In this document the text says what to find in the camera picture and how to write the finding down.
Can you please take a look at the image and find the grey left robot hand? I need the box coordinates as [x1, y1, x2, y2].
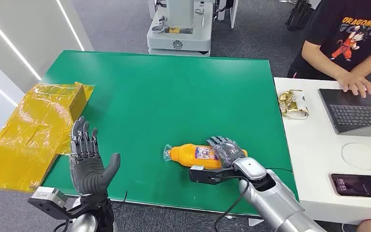
[69, 116, 121, 198]

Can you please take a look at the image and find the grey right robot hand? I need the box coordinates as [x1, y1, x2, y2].
[206, 136, 246, 169]

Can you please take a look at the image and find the orange juice bottle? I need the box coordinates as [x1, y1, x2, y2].
[163, 143, 248, 170]

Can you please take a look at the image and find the green table mat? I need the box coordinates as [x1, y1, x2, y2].
[40, 50, 300, 216]

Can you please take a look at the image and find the yellow plastic-wrapped cardboard box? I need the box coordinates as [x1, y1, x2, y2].
[0, 82, 95, 193]

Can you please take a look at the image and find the gold snack wrapper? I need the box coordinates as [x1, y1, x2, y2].
[278, 89, 310, 120]

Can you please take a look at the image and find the white desk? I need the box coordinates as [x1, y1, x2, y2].
[273, 77, 371, 225]

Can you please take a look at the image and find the black smartphone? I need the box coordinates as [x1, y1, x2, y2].
[330, 173, 371, 199]

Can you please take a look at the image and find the grey laptop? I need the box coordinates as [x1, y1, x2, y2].
[317, 88, 371, 138]

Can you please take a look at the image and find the person's hand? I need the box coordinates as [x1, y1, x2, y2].
[337, 74, 371, 99]

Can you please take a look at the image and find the person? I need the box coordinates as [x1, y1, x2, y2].
[286, 0, 371, 99]

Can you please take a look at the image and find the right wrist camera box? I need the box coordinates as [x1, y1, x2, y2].
[189, 165, 241, 186]

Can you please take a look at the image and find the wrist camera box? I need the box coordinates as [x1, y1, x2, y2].
[189, 165, 241, 186]
[28, 187, 87, 221]

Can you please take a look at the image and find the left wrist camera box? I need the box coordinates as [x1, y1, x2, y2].
[28, 187, 87, 221]

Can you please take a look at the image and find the white charging cable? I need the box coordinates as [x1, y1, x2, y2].
[341, 142, 371, 186]

